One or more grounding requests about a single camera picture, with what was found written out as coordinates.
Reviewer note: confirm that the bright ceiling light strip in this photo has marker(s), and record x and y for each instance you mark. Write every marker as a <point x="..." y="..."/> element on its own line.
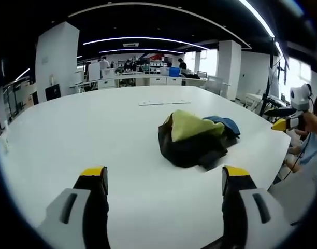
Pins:
<point x="259" y="18"/>

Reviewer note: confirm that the person's right hand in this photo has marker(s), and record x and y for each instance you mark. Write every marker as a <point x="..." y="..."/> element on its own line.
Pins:
<point x="313" y="122"/>

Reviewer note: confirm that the person's grey trousers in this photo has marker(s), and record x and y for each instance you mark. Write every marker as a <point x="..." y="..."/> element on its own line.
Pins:
<point x="301" y="192"/>

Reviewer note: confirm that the black garment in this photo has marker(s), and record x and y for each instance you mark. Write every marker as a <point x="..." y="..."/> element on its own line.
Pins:
<point x="187" y="150"/>

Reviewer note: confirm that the yellow-green garment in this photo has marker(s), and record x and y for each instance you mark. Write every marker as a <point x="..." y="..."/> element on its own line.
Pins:
<point x="187" y="124"/>

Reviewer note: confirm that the black tripod stand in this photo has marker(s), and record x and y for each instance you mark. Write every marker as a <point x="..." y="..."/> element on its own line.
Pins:
<point x="271" y="96"/>

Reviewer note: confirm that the blue garment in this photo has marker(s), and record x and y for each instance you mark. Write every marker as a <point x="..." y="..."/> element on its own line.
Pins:
<point x="227" y="124"/>

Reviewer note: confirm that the long white workbench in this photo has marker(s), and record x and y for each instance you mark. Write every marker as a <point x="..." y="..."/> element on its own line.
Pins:
<point x="137" y="79"/>

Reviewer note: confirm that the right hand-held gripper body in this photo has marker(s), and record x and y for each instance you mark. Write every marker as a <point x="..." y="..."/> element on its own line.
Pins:
<point x="299" y="99"/>

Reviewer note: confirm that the white mesh chair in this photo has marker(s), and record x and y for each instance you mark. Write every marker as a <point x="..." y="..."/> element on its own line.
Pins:
<point x="215" y="85"/>

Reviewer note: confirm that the blue storage box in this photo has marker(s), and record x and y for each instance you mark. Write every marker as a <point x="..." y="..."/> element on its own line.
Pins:
<point x="174" y="71"/>

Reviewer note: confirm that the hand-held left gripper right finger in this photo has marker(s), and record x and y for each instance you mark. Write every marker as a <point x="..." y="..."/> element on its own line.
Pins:
<point x="251" y="207"/>

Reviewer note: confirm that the short ceiling light strip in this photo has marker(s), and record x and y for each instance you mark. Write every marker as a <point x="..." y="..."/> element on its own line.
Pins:
<point x="145" y="49"/>

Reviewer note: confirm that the person's light blue shirt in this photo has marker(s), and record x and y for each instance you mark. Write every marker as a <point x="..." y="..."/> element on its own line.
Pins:
<point x="315" y="147"/>

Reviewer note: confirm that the white flat table strip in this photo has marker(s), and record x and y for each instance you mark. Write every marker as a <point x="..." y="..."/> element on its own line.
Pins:
<point x="164" y="103"/>

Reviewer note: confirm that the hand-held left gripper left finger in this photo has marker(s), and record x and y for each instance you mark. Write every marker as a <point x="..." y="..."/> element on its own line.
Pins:
<point x="70" y="205"/>

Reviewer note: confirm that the long ceiling light strip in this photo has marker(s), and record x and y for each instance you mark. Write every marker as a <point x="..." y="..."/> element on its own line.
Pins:
<point x="145" y="39"/>

